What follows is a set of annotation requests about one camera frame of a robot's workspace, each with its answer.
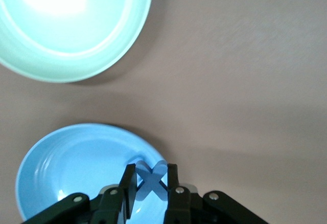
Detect brown table cover sheet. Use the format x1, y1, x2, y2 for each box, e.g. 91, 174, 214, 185
0, 0, 327, 224

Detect blue plus sign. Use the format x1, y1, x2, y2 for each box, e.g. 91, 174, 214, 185
134, 159, 169, 204

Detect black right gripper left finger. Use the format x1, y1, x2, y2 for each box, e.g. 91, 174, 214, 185
21, 163, 137, 224

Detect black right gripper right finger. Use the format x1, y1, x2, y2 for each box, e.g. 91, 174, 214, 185
163, 163, 268, 224

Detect blue plate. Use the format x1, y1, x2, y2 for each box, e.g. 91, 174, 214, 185
14, 123, 170, 224

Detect green plate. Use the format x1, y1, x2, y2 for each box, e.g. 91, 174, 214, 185
0, 0, 155, 83

